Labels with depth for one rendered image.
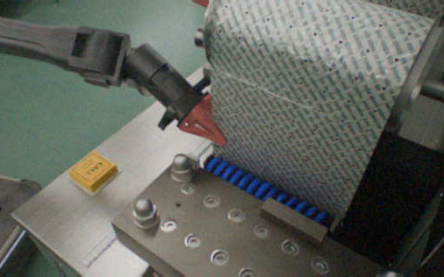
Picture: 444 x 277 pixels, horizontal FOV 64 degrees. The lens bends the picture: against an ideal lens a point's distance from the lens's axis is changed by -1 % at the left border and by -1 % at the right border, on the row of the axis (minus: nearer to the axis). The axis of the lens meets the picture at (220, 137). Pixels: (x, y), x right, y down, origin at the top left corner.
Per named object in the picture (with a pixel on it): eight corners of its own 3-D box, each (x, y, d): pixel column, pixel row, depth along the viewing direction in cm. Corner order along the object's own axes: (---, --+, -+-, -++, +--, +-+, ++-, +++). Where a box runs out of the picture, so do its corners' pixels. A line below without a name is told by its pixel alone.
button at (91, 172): (96, 157, 79) (93, 149, 77) (118, 171, 76) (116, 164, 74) (70, 177, 75) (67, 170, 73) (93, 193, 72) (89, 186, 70)
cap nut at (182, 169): (181, 162, 61) (178, 144, 57) (197, 172, 59) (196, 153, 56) (166, 176, 58) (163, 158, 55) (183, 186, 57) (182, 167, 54)
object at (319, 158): (214, 155, 63) (211, 67, 50) (341, 222, 54) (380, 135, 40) (212, 157, 63) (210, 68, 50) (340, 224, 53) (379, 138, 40)
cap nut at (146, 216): (146, 203, 55) (141, 185, 51) (164, 216, 53) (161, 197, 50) (128, 220, 52) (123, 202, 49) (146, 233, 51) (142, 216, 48)
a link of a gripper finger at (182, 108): (202, 167, 58) (161, 127, 59) (226, 141, 63) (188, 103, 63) (218, 152, 53) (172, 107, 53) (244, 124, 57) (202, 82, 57)
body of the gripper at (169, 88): (164, 134, 58) (132, 102, 58) (202, 101, 64) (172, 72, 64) (175, 116, 53) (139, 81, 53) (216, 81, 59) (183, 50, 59)
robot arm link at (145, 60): (116, 57, 55) (143, 32, 56) (122, 71, 62) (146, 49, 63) (148, 88, 55) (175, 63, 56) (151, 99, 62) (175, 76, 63)
